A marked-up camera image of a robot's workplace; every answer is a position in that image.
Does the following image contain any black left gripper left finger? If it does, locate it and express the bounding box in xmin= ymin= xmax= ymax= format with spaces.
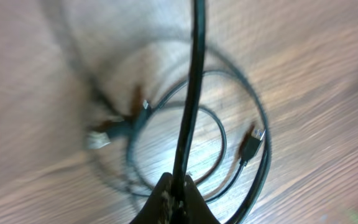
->
xmin=130 ymin=172 xmax=172 ymax=224

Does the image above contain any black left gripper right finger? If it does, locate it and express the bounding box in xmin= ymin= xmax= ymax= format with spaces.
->
xmin=180 ymin=175 xmax=219 ymax=224

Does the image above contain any black USB cable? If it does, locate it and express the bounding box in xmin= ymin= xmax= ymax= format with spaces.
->
xmin=126 ymin=99 xmax=267 ymax=203
xmin=84 ymin=0 xmax=273 ymax=224

